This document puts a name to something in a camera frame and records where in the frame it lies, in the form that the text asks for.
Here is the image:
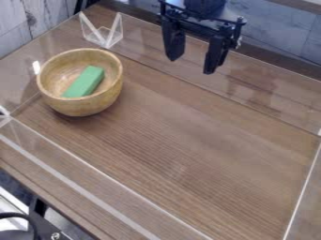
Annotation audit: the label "black cable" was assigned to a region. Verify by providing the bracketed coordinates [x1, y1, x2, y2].
[0, 212, 40, 240]

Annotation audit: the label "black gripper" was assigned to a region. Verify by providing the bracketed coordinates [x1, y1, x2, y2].
[158, 0, 248, 75]

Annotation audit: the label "clear acrylic enclosure wall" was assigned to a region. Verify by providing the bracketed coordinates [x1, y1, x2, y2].
[0, 17, 321, 240]

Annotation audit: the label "wooden bowl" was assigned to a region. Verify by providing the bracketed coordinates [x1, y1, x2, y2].
[36, 48, 123, 117]

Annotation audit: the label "clear acrylic corner bracket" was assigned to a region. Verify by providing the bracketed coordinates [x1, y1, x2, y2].
[79, 12, 123, 49]

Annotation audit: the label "green rectangular stick block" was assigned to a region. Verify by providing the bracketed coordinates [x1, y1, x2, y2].
[62, 66, 104, 98]

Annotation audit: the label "black table leg bracket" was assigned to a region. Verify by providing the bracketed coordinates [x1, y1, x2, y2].
[30, 197, 72, 240]

